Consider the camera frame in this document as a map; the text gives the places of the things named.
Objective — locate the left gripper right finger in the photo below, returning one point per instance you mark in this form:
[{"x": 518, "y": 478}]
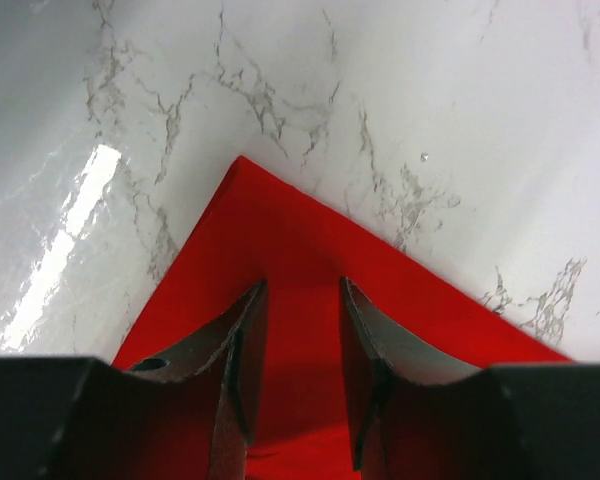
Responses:
[{"x": 378, "y": 356}]

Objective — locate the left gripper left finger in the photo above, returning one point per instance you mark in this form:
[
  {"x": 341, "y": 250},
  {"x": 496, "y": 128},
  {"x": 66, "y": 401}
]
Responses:
[{"x": 207, "y": 387}]

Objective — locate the red t shirt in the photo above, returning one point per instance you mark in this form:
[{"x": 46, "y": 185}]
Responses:
[{"x": 256, "y": 227}]

